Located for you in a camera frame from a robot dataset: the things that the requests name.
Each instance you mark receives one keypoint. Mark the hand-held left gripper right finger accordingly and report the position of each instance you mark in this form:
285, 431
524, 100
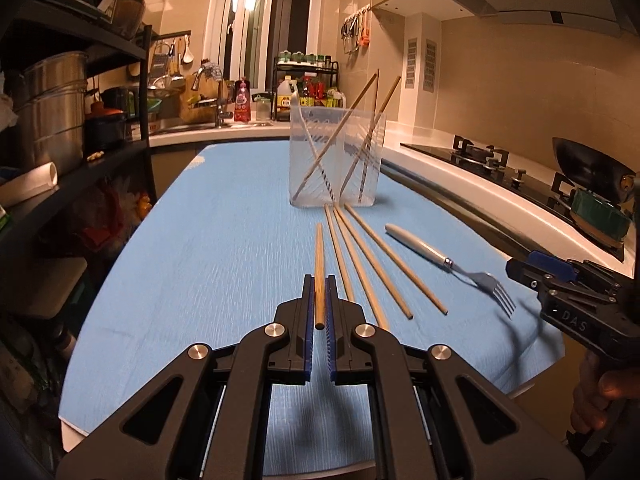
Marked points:
331, 360

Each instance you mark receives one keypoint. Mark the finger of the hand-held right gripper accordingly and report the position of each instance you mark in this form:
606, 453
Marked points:
544, 259
525, 275

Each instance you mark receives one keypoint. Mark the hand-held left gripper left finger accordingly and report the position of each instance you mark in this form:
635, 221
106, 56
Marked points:
309, 360

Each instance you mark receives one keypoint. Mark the wooden chopstick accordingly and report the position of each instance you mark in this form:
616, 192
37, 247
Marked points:
385, 280
360, 97
387, 100
319, 260
396, 260
339, 252
377, 85
361, 270

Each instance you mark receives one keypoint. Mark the clear plastic utensil holder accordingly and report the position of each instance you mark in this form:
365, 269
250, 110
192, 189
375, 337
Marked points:
350, 125

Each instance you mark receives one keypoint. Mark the person's right hand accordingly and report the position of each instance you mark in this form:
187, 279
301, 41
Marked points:
602, 387

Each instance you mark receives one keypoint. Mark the green pot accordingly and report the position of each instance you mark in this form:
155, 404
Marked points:
597, 215

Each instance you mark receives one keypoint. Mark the black wok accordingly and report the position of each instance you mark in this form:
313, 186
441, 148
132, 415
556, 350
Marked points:
585, 165

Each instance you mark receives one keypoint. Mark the blue table cloth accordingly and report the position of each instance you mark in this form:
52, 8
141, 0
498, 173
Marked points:
225, 270

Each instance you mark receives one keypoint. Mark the black burner grate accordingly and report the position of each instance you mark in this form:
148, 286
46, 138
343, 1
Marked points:
475, 152

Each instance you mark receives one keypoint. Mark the black glass gas hob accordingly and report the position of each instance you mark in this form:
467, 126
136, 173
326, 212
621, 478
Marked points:
430, 150

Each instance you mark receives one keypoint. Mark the jar with green lid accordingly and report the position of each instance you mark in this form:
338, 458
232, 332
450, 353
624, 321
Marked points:
263, 109

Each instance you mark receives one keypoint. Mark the chrome sink faucet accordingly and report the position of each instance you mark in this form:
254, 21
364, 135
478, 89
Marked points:
220, 110

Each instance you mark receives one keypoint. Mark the pink dish soap bottle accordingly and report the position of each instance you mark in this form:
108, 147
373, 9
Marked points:
242, 102

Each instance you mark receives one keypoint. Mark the white oil jug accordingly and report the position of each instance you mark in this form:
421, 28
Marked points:
286, 95

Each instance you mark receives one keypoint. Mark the row of sauce bottles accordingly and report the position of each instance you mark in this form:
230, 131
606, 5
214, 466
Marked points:
317, 94

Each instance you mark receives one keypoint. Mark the wooden cutting board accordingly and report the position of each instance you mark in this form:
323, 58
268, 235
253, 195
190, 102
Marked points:
197, 102

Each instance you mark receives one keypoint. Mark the black spice rack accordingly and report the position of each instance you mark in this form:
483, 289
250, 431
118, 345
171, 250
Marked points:
334, 67

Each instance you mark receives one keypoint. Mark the hanging orange kitchen tool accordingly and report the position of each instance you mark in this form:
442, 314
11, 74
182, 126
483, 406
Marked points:
366, 32

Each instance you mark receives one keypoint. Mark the hanging metal scissors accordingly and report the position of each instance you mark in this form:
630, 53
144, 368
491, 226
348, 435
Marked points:
350, 35

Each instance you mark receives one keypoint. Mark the row of spice jars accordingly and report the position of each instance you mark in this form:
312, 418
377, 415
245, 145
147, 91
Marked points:
302, 56

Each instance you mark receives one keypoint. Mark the black pot orange lid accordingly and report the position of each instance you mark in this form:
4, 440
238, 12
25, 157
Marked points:
102, 130

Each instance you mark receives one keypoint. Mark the black shelving rack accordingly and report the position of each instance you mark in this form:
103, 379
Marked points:
145, 85

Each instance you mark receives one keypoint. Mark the dark cooking pot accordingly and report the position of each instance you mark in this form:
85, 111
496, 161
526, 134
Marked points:
120, 100

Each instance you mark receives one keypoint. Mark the white paper roll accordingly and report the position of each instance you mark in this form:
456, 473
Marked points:
30, 182

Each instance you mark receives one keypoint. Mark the hanging white ladle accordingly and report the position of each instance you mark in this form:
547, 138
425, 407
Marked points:
187, 52

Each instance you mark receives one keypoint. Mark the hanging metal grater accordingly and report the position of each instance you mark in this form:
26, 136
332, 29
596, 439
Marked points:
159, 60

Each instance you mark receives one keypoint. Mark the window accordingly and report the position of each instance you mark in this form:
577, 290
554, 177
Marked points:
260, 25

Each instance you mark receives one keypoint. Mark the large steel stockpot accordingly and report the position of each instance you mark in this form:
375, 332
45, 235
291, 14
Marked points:
50, 120

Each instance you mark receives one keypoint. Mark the metal colander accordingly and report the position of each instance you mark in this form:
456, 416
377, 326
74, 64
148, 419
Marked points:
129, 12

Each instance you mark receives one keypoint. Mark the white rag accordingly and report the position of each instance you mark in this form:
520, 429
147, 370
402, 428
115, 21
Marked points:
7, 110

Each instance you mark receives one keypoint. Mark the wall vent grille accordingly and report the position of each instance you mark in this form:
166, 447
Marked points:
430, 65
411, 62

